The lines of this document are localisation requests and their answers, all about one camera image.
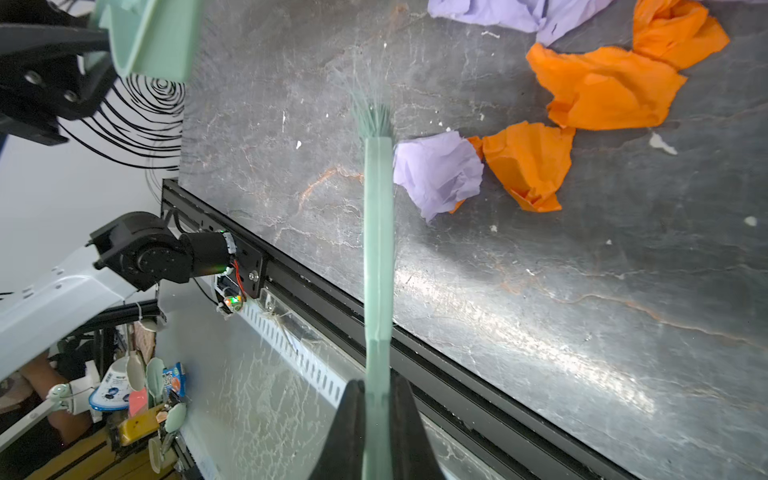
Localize black front rail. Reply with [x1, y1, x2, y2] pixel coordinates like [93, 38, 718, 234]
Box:
[162, 179, 632, 479]

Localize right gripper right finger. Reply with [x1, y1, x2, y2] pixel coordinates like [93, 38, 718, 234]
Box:
[389, 376, 445, 480]

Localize orange paper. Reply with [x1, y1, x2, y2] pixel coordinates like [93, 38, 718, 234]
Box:
[468, 122, 576, 213]

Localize orange paper scraps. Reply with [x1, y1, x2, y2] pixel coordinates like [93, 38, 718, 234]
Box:
[632, 0, 730, 71]

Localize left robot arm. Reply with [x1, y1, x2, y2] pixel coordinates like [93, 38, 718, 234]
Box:
[1, 1, 237, 376]

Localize green hand brush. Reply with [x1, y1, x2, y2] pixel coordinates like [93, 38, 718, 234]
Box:
[342, 64, 395, 479]

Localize purple paper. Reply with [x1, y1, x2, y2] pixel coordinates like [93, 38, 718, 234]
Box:
[427, 0, 613, 46]
[394, 131, 484, 222]

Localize green dustpan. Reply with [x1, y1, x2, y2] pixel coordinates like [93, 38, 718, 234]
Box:
[88, 0, 203, 83]

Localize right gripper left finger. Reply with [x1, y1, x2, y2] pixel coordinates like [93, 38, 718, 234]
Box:
[308, 380, 366, 480]

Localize orange paper scrap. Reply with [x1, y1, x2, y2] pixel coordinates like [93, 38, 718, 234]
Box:
[526, 44, 687, 131]

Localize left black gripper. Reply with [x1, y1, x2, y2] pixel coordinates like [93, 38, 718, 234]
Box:
[1, 1, 117, 146]

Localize white slotted cable duct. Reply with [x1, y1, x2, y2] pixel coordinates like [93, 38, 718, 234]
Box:
[239, 300, 347, 408]

